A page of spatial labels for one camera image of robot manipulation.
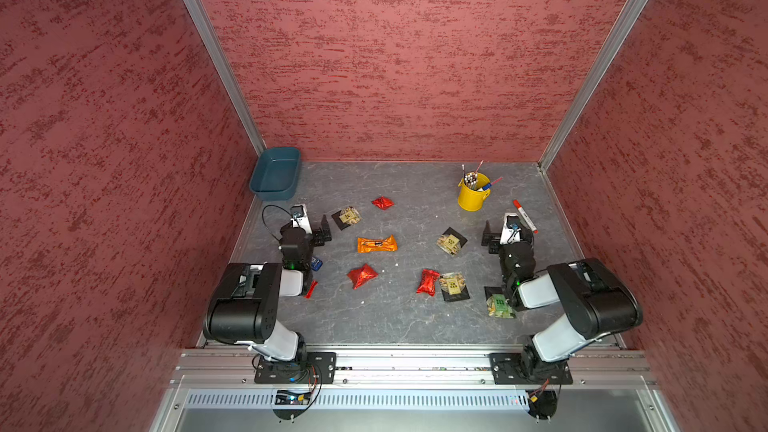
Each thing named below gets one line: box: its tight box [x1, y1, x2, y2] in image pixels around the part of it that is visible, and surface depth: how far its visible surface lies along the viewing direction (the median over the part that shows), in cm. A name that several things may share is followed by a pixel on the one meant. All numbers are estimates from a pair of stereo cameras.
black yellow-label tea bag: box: [436, 226, 468, 257], surface depth 99 cm
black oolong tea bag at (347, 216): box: [331, 206, 362, 231], surface depth 106 cm
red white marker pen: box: [512, 199, 539, 234], surface depth 105 cm
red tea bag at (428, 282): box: [416, 268, 441, 297], surface depth 87 cm
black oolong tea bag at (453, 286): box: [439, 272, 470, 302], surface depth 90 cm
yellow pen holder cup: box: [457, 172, 491, 212], surface depth 105 cm
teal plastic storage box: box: [249, 147, 301, 201], surface depth 119 cm
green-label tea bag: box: [484, 286, 516, 319], surface depth 85 cm
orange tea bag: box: [357, 235, 398, 253], surface depth 97 cm
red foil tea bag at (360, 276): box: [347, 264, 379, 290], surface depth 89 cm
